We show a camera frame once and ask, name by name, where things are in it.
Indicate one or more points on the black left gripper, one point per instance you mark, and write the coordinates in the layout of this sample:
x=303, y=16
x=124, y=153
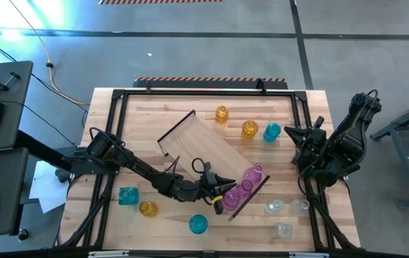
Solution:
x=208, y=186

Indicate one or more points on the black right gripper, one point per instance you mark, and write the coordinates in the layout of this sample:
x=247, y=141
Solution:
x=314, y=139

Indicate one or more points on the pink squat glass vase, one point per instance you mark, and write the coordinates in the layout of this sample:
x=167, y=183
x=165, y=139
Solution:
x=230, y=200

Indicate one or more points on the pink slender glass vase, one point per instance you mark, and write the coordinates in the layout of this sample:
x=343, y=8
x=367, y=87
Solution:
x=244, y=187

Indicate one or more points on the pink ribbed teardrop vase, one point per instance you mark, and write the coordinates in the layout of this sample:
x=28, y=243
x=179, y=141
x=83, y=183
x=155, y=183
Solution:
x=253, y=175

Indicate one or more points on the yellow dimpled glass vase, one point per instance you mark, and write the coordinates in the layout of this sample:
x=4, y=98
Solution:
x=250, y=128

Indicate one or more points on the yellow ribbed glass vase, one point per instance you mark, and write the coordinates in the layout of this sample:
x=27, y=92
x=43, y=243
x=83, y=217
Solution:
x=222, y=114

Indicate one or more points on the clear round glass vase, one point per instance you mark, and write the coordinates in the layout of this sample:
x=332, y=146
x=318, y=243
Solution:
x=299, y=207
x=275, y=206

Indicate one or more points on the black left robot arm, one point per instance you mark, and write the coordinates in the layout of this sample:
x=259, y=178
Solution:
x=143, y=170

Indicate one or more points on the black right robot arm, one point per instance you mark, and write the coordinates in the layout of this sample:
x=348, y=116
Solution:
x=348, y=143

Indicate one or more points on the wooden shelf with black legs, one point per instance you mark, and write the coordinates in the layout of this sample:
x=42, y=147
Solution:
x=204, y=143

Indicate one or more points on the blue diamond-pattern glass vase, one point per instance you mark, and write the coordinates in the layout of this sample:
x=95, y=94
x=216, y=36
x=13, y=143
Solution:
x=272, y=132

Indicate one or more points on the teal embossed round vase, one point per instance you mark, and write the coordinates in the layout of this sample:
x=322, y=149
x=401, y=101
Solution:
x=198, y=224

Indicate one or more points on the black table clamp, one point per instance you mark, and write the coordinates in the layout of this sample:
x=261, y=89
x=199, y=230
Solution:
x=148, y=86
x=260, y=86

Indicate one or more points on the clear square glass vase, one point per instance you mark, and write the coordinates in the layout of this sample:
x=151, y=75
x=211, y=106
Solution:
x=284, y=231

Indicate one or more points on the yellow squat glass vase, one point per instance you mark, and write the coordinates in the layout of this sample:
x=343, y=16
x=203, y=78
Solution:
x=148, y=209

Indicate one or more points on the teal square glass vase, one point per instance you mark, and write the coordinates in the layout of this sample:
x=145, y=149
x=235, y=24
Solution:
x=128, y=196

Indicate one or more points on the black hazard-striped floor mat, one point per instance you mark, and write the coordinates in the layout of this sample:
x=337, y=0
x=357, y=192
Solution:
x=208, y=84

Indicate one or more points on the black metal table stand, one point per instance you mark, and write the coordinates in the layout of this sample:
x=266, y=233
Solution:
x=402, y=122

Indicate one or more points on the grey caster wheel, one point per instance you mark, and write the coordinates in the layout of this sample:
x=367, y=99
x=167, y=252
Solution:
x=62, y=175

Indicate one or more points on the black desk support beam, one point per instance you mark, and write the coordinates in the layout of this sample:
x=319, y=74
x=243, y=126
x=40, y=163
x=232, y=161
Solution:
x=39, y=148

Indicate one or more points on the black caster wheel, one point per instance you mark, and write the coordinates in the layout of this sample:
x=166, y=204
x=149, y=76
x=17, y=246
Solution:
x=23, y=234

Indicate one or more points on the dark grey desk top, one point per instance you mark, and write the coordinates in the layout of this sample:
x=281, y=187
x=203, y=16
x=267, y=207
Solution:
x=10, y=172

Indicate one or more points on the black metal table frame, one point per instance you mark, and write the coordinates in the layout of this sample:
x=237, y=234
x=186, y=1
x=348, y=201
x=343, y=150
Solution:
x=208, y=93

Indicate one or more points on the silver metal bracket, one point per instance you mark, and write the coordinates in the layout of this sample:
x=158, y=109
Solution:
x=308, y=255
x=107, y=254

